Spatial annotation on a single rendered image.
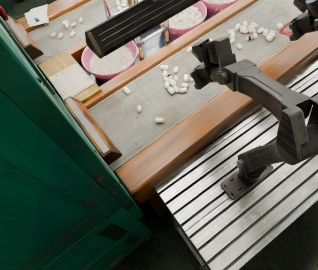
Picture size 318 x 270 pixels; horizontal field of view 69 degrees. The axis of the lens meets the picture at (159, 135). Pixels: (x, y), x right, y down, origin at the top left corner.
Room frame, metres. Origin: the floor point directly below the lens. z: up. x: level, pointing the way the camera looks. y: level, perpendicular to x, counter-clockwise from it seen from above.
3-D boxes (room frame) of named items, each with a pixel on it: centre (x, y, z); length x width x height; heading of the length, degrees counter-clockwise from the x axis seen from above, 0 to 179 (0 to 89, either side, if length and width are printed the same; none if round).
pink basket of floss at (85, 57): (0.89, 0.16, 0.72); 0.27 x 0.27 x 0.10
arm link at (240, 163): (0.24, -0.28, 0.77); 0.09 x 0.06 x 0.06; 104
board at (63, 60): (0.78, 0.35, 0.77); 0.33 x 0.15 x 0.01; 29
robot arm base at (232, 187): (0.23, -0.29, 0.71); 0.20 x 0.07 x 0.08; 115
